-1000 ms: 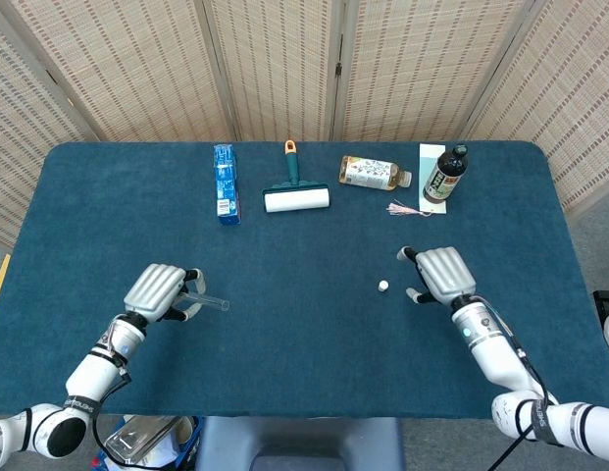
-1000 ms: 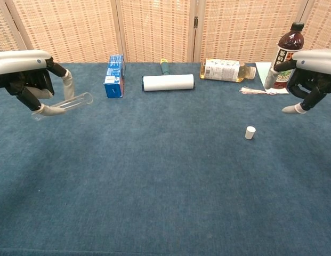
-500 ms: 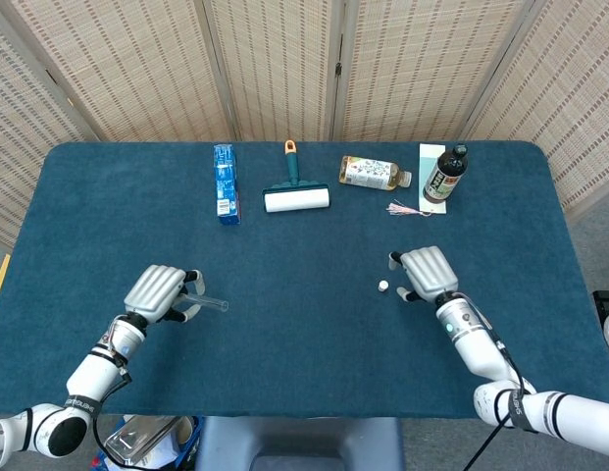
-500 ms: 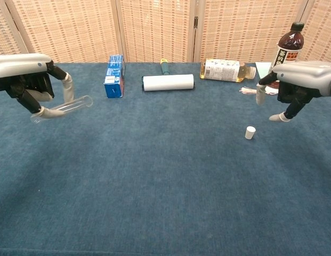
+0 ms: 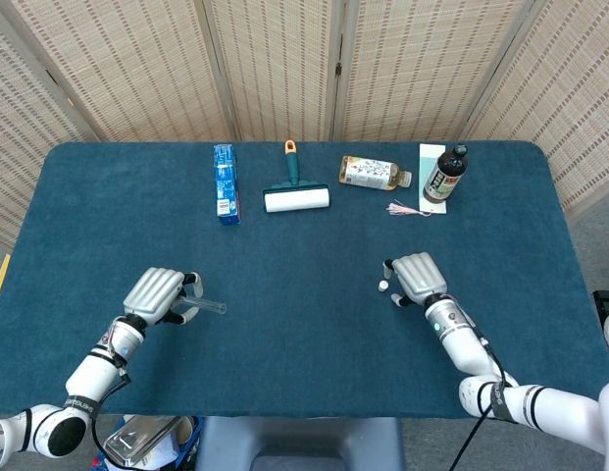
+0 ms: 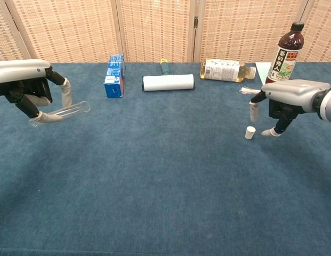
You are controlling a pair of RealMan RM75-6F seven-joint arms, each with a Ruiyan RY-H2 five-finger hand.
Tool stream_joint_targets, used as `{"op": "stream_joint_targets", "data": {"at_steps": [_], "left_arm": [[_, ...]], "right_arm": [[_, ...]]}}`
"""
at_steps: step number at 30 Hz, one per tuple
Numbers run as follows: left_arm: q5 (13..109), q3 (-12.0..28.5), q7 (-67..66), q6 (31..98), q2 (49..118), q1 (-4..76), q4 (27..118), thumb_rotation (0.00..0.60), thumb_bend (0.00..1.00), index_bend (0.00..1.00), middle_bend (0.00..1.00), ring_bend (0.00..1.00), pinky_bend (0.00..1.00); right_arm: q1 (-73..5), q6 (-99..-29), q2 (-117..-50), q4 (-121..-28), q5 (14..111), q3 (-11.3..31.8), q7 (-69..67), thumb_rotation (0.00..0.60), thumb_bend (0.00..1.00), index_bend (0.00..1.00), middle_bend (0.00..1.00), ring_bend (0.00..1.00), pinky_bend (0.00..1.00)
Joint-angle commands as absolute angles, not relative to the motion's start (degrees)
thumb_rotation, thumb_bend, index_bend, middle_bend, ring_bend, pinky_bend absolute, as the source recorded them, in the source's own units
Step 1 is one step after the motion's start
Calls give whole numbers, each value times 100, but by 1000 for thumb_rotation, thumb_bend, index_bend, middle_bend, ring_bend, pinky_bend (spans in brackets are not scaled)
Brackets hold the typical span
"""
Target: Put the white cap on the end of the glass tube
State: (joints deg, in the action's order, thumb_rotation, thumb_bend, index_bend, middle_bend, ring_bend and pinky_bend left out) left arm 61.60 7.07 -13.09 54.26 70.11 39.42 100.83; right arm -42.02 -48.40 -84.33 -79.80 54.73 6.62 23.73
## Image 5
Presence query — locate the blue table cloth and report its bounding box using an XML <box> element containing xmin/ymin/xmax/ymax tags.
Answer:
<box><xmin>0</xmin><ymin>140</ymin><xmax>609</xmax><ymax>422</ymax></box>

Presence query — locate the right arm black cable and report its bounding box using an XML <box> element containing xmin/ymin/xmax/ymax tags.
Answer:
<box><xmin>448</xmin><ymin>323</ymin><xmax>516</xmax><ymax>471</ymax></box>

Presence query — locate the pink white tassel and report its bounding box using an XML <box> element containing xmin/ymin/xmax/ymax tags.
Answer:
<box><xmin>384</xmin><ymin>199</ymin><xmax>431</xmax><ymax>217</ymax></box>

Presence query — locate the clear glass test tube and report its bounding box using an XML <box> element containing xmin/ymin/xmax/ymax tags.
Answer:
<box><xmin>178</xmin><ymin>292</ymin><xmax>228</xmax><ymax>316</ymax></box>

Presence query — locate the yellow board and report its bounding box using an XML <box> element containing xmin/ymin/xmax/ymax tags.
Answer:
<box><xmin>0</xmin><ymin>253</ymin><xmax>12</xmax><ymax>315</ymax></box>

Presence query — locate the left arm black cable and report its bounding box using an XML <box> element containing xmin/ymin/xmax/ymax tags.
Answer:
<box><xmin>90</xmin><ymin>362</ymin><xmax>133</xmax><ymax>471</ymax></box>

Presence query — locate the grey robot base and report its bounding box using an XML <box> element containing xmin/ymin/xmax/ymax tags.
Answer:
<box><xmin>193</xmin><ymin>416</ymin><xmax>406</xmax><ymax>471</ymax></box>

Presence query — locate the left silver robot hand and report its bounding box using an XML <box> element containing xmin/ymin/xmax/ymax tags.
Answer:
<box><xmin>123</xmin><ymin>267</ymin><xmax>206</xmax><ymax>329</ymax></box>

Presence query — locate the green handled lint roller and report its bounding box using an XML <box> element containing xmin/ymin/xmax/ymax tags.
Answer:
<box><xmin>262</xmin><ymin>139</ymin><xmax>331</xmax><ymax>214</ymax></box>

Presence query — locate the white paper bookmark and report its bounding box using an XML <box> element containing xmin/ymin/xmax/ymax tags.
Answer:
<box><xmin>418</xmin><ymin>142</ymin><xmax>448</xmax><ymax>216</ymax></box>

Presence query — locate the dark tea bottle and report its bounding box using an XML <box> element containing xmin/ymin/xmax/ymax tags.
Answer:
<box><xmin>422</xmin><ymin>143</ymin><xmax>470</xmax><ymax>205</ymax></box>

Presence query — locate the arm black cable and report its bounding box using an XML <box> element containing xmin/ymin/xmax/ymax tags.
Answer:
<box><xmin>90</xmin><ymin>362</ymin><xmax>133</xmax><ymax>471</ymax></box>
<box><xmin>448</xmin><ymin>323</ymin><xmax>516</xmax><ymax>471</ymax></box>

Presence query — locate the metal tray in plastic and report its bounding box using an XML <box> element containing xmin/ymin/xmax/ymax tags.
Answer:
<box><xmin>102</xmin><ymin>415</ymin><xmax>182</xmax><ymax>470</ymax></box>

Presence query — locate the blue toothpaste box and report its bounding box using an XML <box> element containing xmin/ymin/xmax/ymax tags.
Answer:
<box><xmin>213</xmin><ymin>143</ymin><xmax>243</xmax><ymax>227</ymax></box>

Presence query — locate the yellow tea bottle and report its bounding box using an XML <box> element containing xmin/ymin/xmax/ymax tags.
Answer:
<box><xmin>338</xmin><ymin>155</ymin><xmax>413</xmax><ymax>190</ymax></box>

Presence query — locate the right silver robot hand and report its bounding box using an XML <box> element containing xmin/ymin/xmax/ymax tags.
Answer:
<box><xmin>381</xmin><ymin>252</ymin><xmax>450</xmax><ymax>309</ymax></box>

